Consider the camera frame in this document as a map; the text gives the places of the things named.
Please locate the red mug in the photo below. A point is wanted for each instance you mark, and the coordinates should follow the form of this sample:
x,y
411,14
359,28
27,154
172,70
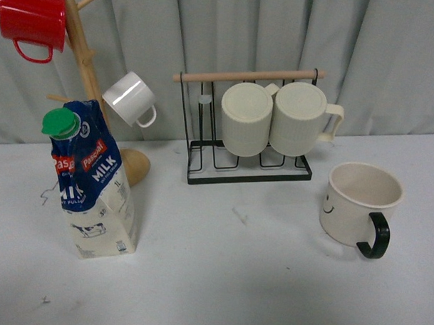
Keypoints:
x,y
37,22

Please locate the wooden mug tree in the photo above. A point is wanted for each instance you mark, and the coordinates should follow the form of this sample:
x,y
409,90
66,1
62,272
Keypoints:
x,y
137,165

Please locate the white glossy mug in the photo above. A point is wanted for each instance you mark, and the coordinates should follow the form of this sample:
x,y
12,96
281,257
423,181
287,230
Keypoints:
x,y
132,100

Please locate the black wire mug rack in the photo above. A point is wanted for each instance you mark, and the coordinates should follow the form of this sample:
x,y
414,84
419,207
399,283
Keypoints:
x,y
208,160

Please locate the cream ribbed mug right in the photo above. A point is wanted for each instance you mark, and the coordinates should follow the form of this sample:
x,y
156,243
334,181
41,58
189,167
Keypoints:
x,y
301,117

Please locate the cream ribbed mug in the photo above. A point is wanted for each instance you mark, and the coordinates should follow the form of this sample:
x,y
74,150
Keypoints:
x,y
246,118
301,117

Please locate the cream smiley mug black handle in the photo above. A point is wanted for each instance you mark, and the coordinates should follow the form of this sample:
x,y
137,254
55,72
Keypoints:
x,y
360,199

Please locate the grey curtain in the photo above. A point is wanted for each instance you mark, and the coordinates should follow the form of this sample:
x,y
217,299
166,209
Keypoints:
x,y
378,55

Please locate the blue white milk carton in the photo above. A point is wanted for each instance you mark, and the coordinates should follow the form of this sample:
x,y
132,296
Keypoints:
x,y
94,191

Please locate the cream ribbed mug left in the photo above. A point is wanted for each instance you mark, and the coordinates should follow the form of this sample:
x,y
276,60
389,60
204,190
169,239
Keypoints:
x,y
246,118

